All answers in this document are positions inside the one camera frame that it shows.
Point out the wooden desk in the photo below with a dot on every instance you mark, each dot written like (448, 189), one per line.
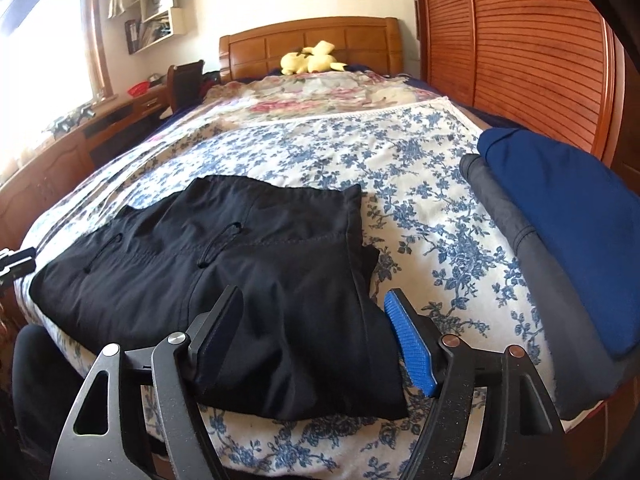
(50, 170)

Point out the wooden louvered wardrobe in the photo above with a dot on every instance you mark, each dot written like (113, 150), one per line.
(525, 50)

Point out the red basket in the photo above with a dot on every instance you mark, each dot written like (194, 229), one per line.
(138, 89)

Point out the small desk ornament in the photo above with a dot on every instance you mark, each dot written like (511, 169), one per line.
(70, 121)

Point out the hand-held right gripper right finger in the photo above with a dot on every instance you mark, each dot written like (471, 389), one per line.
(407, 335)

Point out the grey folded garment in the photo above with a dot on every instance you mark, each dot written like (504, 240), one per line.
(550, 300)

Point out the window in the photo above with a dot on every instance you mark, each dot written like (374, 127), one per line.
(40, 60)

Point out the dark red garment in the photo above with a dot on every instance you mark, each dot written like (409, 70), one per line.
(209, 87)

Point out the white wall shelf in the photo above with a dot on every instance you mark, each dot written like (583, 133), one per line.
(176, 22)

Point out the dark navy coat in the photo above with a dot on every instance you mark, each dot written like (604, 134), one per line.
(250, 270)

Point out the pink floral quilt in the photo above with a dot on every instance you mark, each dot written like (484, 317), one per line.
(325, 92)

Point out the blue floral bed sheet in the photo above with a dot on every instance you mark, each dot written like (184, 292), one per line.
(425, 185)

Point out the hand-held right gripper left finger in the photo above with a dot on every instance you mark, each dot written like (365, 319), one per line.
(220, 325)

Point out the blue folded garment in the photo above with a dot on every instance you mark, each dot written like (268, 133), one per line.
(560, 200)

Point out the person's dark trouser leg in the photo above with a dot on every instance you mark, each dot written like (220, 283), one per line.
(35, 385)

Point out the yellow plush toy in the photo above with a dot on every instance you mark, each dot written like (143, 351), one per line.
(305, 62)

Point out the row of folders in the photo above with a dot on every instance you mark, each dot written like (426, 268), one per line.
(147, 35)

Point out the wooden chair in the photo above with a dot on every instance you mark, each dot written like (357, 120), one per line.
(185, 85)

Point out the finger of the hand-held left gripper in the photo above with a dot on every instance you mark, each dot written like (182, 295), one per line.
(17, 262)

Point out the wooden bed headboard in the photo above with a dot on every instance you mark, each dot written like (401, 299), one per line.
(260, 45)

